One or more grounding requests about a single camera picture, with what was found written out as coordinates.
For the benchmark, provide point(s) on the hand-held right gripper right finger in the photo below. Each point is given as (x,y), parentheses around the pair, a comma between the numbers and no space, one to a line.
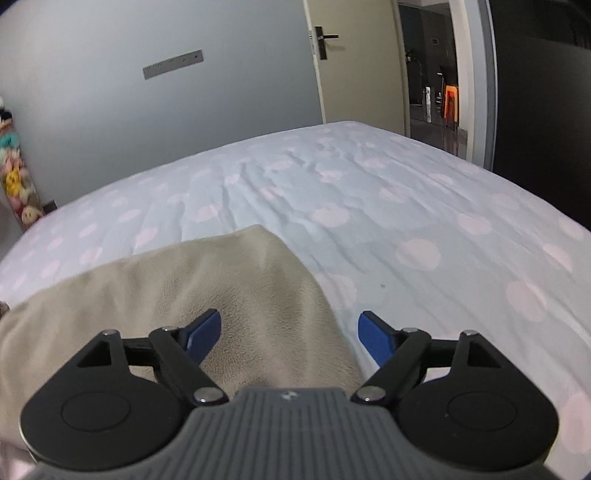
(374,337)

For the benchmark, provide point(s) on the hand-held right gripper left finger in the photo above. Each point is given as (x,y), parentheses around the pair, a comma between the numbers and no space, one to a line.
(205,332)

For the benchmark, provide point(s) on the beige fleece jacket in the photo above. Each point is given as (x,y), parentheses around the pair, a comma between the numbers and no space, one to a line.
(184,277)

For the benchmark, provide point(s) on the polka dot bed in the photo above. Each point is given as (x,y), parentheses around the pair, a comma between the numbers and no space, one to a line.
(415,207)

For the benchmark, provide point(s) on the clear tube of plush toys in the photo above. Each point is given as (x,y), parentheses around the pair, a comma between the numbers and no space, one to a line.
(18,180)

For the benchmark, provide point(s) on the orange chair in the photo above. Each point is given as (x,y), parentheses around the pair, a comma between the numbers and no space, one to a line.
(450,101)

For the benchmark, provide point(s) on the cream door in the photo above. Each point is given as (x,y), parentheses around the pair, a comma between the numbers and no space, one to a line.
(360,78)

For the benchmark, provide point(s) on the black wardrobe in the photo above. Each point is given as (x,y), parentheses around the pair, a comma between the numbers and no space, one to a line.
(540,101)

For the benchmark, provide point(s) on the small black wall socket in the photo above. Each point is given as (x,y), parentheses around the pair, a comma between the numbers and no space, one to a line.
(50,205)

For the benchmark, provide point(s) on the white door frame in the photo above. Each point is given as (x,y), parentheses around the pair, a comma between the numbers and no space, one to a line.
(475,83)

